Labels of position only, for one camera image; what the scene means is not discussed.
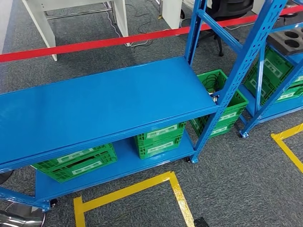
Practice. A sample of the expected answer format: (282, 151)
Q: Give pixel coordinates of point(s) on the blue metal shelf rack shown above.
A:
(260, 78)
(94, 103)

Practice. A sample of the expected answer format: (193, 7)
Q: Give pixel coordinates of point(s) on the green plastic crate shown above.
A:
(163, 131)
(94, 166)
(71, 155)
(233, 123)
(298, 81)
(289, 94)
(249, 83)
(240, 101)
(274, 65)
(163, 148)

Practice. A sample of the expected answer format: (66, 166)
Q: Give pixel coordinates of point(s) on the yellow floor tape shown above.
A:
(287, 152)
(132, 189)

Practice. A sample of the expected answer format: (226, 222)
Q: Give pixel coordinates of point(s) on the red barrier belt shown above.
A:
(94, 44)

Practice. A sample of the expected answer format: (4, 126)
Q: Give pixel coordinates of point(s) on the white desk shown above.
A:
(41, 25)
(171, 12)

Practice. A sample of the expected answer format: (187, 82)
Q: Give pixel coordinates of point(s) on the black office chair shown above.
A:
(227, 7)

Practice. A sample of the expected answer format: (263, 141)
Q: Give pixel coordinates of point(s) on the black foam tray with holes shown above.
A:
(276, 40)

